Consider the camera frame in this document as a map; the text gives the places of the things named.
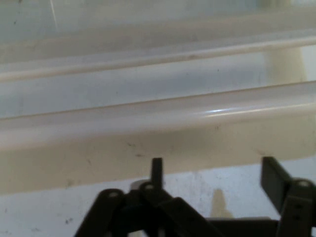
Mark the white plastic bin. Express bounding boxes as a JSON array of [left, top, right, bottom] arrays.
[[0, 0, 316, 197]]

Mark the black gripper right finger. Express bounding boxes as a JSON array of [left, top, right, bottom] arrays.
[[260, 156, 316, 237]]

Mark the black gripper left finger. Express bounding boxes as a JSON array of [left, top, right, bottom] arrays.
[[74, 158, 223, 237]]

